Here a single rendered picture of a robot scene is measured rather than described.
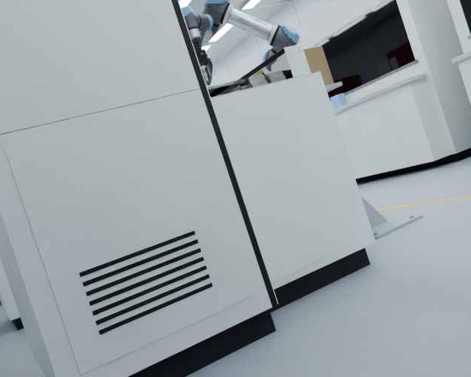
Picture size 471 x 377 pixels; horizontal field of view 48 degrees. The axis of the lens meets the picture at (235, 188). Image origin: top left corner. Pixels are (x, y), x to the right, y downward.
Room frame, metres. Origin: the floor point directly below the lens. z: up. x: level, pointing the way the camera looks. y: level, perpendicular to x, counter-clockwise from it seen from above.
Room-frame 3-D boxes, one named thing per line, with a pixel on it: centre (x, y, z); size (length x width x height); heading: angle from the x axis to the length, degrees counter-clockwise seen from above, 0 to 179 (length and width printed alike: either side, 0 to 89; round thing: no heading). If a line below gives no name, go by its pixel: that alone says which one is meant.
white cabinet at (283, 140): (2.46, 0.01, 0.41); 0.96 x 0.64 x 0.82; 27
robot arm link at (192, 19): (2.45, -0.03, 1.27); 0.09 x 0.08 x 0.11; 143
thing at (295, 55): (2.45, -0.29, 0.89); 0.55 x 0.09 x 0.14; 27
